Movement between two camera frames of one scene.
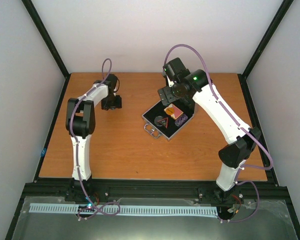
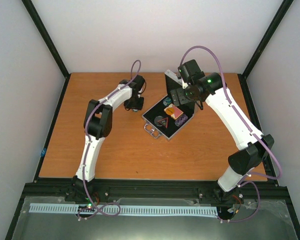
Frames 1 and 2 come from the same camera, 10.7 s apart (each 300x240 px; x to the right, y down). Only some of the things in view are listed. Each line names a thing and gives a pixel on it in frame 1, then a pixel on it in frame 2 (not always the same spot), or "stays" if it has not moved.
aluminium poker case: [166, 121] stays
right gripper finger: [162, 96] to [175, 97]
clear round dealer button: [157, 119] stays
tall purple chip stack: [181, 120] stays
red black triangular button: [164, 121] stays
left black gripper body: [111, 103] to [134, 103]
